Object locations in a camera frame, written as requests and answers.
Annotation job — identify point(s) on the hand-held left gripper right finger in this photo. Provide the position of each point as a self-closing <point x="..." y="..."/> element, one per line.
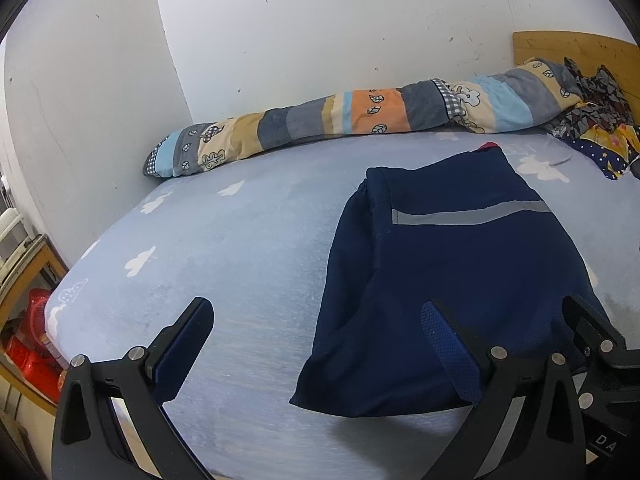
<point x="447" y="347"/>

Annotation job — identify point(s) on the wooden headboard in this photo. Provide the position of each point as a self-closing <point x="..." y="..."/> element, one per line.
<point x="575" y="47"/>

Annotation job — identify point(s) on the rolled patchwork quilt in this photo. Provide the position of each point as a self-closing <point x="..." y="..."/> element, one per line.
<point x="350" y="110"/>

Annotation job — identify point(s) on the red plastic containers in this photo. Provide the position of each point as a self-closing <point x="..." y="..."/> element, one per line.
<point x="32" y="345"/>

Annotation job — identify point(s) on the light blue cloud bed sheet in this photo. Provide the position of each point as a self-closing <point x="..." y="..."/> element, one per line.
<point x="225" y="260"/>

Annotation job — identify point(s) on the wooden shelf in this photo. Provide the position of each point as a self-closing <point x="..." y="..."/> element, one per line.
<point x="30" y="270"/>

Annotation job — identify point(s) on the white appliance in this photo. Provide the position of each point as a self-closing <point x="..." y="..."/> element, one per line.
<point x="10" y="230"/>

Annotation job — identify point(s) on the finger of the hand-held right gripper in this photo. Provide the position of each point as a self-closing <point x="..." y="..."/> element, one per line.
<point x="595" y="335"/>

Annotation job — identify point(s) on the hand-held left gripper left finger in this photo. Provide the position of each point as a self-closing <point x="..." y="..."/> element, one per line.
<point x="177" y="360"/>

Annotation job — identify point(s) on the yellow blue starry cloth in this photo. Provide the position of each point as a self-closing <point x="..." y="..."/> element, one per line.
<point x="610" y="147"/>

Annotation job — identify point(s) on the navy work jacket red collar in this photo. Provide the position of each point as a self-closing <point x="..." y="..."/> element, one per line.
<point x="450" y="270"/>

